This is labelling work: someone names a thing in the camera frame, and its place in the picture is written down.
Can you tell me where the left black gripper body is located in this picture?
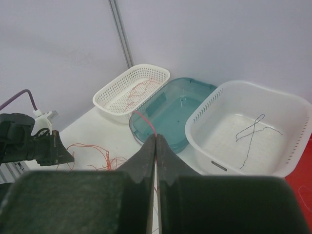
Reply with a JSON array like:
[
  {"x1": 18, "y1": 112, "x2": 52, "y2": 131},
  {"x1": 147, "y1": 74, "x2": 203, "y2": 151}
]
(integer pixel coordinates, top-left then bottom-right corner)
[{"x1": 0, "y1": 113, "x2": 53, "y2": 166}]

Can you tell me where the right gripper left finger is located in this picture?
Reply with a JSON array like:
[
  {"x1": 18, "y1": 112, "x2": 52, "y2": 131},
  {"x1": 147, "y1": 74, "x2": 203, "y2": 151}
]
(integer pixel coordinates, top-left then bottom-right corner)
[{"x1": 0, "y1": 135, "x2": 156, "y2": 234}]

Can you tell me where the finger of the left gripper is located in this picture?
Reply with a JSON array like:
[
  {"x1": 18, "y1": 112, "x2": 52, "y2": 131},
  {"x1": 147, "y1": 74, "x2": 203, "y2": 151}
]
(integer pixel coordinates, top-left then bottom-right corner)
[{"x1": 57, "y1": 138, "x2": 75, "y2": 164}]

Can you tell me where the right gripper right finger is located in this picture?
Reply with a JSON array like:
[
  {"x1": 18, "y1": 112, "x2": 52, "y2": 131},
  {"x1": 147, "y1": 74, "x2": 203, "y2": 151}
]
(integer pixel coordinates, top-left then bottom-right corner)
[{"x1": 156, "y1": 135, "x2": 310, "y2": 234}]

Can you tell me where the orange cable bundle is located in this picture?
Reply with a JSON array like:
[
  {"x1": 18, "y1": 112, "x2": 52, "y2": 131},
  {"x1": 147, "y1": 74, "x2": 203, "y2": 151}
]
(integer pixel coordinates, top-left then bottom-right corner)
[{"x1": 56, "y1": 143, "x2": 128, "y2": 171}]

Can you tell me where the red white twisted cable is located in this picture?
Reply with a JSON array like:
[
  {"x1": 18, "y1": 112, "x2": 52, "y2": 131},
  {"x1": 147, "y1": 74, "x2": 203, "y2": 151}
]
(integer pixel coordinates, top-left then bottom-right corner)
[{"x1": 123, "y1": 78, "x2": 161, "y2": 113}]

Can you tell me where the thin dark blue cable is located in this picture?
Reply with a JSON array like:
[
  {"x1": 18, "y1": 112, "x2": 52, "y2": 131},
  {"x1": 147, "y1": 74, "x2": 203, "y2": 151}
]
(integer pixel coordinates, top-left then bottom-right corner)
[{"x1": 235, "y1": 114, "x2": 283, "y2": 170}]

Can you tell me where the white perforated basket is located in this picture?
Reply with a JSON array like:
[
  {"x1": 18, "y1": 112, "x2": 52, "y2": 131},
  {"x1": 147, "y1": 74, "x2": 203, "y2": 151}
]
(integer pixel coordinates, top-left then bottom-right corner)
[{"x1": 93, "y1": 64, "x2": 171, "y2": 124}]

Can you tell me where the teal transparent plastic bin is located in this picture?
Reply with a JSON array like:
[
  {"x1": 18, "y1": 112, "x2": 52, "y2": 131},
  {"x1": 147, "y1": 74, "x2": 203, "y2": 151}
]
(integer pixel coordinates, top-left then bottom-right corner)
[{"x1": 129, "y1": 78, "x2": 216, "y2": 154}]

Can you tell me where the white plastic tub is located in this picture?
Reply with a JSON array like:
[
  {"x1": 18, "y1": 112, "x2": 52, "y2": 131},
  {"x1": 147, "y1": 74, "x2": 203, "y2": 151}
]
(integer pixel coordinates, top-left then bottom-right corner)
[{"x1": 185, "y1": 80, "x2": 312, "y2": 177}]

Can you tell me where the red plastic tray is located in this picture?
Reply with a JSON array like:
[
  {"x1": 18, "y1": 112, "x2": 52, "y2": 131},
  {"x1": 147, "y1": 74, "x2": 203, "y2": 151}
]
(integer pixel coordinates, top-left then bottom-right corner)
[{"x1": 285, "y1": 137, "x2": 312, "y2": 232}]

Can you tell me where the aluminium mounting rail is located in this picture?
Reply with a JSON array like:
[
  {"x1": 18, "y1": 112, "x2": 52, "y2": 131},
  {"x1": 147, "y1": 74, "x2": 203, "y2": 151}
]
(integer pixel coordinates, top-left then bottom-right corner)
[{"x1": 0, "y1": 161, "x2": 29, "y2": 184}]

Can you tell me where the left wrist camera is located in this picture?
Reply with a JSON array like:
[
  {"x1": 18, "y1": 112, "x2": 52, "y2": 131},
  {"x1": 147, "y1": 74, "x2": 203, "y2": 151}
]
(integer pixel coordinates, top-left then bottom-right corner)
[{"x1": 31, "y1": 109, "x2": 58, "y2": 135}]

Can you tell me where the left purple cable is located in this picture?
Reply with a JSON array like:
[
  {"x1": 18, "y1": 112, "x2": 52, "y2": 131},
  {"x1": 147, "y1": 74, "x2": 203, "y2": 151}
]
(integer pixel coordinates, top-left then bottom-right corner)
[{"x1": 0, "y1": 89, "x2": 39, "y2": 113}]

